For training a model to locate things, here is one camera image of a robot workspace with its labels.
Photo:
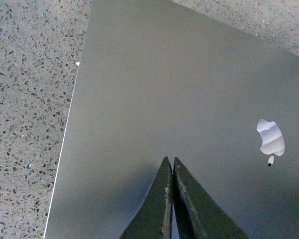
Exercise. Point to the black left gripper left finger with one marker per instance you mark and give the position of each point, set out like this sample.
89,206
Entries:
153,220

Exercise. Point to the grey laptop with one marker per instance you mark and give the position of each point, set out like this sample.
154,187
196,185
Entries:
156,80

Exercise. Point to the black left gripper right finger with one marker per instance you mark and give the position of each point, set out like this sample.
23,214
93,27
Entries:
198,216

